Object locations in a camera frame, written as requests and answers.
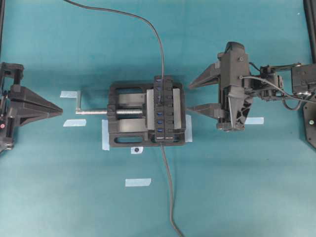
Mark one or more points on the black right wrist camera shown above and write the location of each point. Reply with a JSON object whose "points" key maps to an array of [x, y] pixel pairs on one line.
{"points": [[234, 53]]}

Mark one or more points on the blue tape below crank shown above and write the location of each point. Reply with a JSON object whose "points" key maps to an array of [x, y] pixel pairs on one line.
{"points": [[74, 123]]}

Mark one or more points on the blue tape under right gripper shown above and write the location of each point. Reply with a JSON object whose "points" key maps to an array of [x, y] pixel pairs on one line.
{"points": [[254, 121]]}

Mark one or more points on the blue tape under vise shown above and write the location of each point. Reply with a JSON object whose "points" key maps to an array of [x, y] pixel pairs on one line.
{"points": [[105, 136], [188, 131]]}

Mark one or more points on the silver vise lead screw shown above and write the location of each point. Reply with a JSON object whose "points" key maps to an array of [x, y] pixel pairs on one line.
{"points": [[105, 112]]}

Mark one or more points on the black multi-port USB hub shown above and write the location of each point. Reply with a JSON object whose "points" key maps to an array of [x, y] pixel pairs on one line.
{"points": [[163, 110]]}

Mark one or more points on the black frame rail right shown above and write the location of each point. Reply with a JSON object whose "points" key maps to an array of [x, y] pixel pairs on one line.
{"points": [[310, 14]]}

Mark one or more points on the black frame rail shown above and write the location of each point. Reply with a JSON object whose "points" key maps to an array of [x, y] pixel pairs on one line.
{"points": [[310, 14], [2, 13]]}

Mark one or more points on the blue tape under vise left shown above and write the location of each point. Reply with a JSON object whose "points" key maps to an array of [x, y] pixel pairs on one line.
{"points": [[105, 136]]}

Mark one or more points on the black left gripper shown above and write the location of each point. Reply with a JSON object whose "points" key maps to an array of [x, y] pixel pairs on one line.
{"points": [[29, 99]]}

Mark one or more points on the black frame rail left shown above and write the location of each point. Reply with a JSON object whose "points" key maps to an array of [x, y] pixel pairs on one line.
{"points": [[2, 13]]}

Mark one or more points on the blue tape near crank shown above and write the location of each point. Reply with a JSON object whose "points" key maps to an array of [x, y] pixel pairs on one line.
{"points": [[68, 94]]}

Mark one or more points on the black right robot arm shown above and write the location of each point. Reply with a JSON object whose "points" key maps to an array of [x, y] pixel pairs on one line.
{"points": [[280, 83]]}

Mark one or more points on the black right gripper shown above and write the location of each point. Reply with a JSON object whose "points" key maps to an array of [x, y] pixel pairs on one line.
{"points": [[233, 99]]}

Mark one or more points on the blue tape under vise right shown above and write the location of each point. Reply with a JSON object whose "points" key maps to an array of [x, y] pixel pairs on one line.
{"points": [[188, 131]]}

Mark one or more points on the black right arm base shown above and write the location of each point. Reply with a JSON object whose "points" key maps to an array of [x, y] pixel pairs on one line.
{"points": [[307, 124]]}

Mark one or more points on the blue tape strip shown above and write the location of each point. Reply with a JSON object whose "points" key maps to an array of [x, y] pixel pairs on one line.
{"points": [[138, 182]]}

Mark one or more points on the black bench vise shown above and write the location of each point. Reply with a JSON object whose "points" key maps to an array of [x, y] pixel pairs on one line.
{"points": [[139, 130]]}

